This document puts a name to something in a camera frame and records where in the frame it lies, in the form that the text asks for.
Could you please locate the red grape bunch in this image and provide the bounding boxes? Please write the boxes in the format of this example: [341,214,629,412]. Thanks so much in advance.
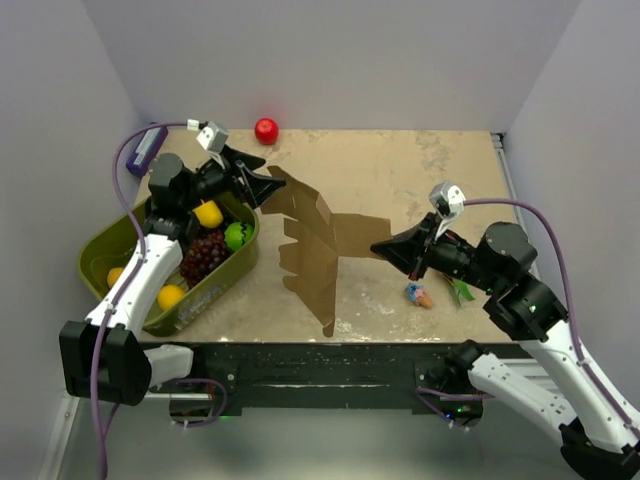
[179,228,231,289]

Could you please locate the brown cardboard box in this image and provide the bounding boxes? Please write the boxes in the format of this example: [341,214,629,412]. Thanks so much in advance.
[261,166,391,337]

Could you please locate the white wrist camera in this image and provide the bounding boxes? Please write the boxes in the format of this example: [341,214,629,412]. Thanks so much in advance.
[196,122,229,164]
[429,181,466,240]

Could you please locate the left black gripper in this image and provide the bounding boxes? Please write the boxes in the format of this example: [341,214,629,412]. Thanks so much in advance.
[182,146,285,212]

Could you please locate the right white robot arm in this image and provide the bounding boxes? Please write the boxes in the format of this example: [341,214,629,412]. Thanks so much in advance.
[370,213,639,479]

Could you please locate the orange fruit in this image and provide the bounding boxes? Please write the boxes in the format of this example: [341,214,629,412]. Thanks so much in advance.
[156,284,186,311]
[106,267,124,288]

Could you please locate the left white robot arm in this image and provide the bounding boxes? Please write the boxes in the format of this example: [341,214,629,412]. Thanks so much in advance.
[59,146,286,406]

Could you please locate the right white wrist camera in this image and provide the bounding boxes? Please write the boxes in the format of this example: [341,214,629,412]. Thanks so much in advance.
[429,181,466,240]

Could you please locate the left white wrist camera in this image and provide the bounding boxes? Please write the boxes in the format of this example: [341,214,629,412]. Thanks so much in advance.
[196,122,229,164]

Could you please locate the red apple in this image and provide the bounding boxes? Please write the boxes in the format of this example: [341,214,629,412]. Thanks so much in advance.
[254,117,280,145]

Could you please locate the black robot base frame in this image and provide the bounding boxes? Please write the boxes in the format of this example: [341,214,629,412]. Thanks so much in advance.
[129,341,506,431]

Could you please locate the purple rectangular box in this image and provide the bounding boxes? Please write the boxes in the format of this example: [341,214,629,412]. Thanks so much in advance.
[126,126,168,178]

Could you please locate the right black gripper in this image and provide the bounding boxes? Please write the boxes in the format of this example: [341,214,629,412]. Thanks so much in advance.
[371,209,502,292]

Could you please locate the red dragon fruit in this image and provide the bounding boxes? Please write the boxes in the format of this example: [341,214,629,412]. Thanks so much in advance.
[441,273,475,308]

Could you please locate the yellow mango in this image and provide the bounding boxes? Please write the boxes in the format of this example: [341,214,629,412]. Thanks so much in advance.
[192,200,224,229]

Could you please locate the green striped toy fruit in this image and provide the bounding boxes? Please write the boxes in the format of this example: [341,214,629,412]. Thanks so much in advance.
[224,222,254,252]

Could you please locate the small ice cream toy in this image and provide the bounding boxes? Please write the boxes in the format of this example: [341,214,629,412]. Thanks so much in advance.
[405,283,434,309]

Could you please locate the olive green plastic bin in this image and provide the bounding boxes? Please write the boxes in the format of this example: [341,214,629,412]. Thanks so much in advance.
[78,193,259,337]

